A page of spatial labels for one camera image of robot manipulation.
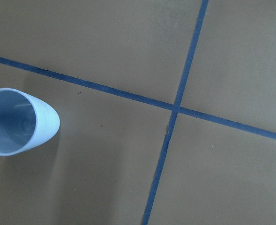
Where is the light blue cup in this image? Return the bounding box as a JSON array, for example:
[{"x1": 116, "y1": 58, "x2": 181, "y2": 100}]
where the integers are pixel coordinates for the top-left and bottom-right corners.
[{"x1": 0, "y1": 88, "x2": 60, "y2": 156}]

